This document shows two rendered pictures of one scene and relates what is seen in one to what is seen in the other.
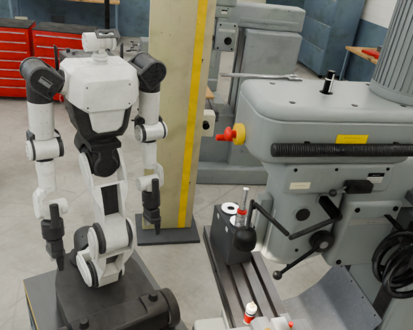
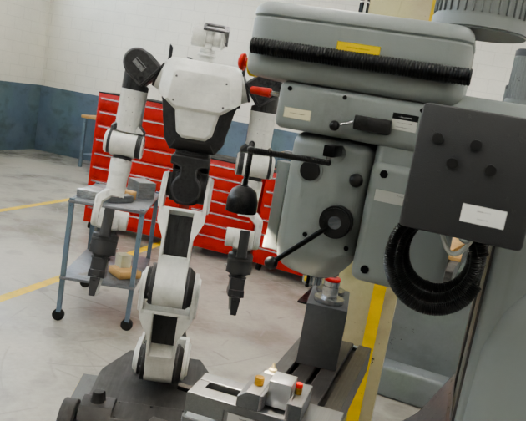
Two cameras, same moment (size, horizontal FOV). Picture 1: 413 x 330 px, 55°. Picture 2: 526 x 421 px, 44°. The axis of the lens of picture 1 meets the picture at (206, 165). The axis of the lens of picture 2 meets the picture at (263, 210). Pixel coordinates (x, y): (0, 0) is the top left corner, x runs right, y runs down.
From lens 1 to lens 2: 1.14 m
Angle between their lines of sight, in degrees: 36
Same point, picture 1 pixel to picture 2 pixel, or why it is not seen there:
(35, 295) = (83, 390)
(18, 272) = not seen: hidden behind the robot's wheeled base
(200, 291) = not seen: outside the picture
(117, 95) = (209, 94)
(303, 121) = (294, 18)
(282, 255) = (287, 240)
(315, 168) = (316, 91)
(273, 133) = (260, 32)
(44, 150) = (118, 140)
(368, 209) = (402, 177)
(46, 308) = not seen: hidden behind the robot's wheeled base
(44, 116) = (130, 104)
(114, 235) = (167, 277)
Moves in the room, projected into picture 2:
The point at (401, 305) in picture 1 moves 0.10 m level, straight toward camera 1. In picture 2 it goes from (475, 390) to (432, 391)
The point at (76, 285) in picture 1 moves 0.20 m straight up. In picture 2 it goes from (125, 377) to (132, 327)
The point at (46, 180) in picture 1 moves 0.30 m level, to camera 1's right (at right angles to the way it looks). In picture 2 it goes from (113, 180) to (180, 200)
